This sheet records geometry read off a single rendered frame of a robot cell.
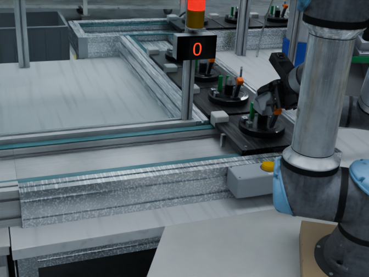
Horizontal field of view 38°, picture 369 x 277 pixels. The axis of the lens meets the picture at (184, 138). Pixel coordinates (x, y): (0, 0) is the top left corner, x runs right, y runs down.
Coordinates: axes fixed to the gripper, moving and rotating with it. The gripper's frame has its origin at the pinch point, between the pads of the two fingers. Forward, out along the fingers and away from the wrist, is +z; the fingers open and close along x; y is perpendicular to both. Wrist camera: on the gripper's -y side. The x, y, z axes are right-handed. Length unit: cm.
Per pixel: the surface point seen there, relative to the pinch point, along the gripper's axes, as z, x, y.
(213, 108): 21.0, -8.0, -2.1
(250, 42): 104, 54, -55
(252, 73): 77, 38, -30
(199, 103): 25.5, -11.1, -5.4
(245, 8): 84, 44, -65
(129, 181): -7, -46, 21
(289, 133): 1.9, 6.6, 12.0
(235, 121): 11.9, -5.3, 4.6
